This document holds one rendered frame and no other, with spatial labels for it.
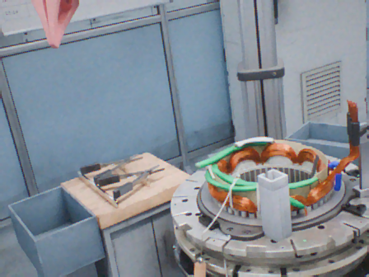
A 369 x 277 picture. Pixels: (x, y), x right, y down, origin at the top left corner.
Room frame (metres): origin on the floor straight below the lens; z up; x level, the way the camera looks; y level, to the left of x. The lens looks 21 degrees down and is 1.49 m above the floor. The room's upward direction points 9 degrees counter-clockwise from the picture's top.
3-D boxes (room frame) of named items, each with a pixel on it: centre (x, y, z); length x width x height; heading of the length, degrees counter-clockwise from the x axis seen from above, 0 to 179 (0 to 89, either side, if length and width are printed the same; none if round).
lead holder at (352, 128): (0.66, -0.24, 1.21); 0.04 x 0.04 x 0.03; 27
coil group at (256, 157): (0.79, -0.10, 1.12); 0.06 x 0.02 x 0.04; 117
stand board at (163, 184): (0.91, 0.12, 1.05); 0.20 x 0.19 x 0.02; 120
